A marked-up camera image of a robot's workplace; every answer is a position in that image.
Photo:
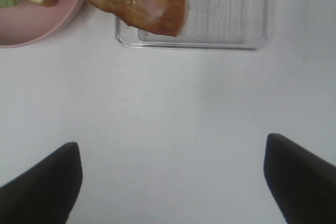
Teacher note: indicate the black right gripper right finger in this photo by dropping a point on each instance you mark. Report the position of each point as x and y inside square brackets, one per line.
[301, 183]

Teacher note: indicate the pink plate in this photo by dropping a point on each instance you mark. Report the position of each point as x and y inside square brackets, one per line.
[27, 23]

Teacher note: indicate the bacon strip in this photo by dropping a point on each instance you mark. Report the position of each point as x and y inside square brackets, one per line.
[161, 17]

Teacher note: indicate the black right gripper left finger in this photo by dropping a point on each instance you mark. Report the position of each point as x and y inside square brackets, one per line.
[47, 192]

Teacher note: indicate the clear right plastic container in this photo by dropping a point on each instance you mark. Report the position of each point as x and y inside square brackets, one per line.
[208, 24]

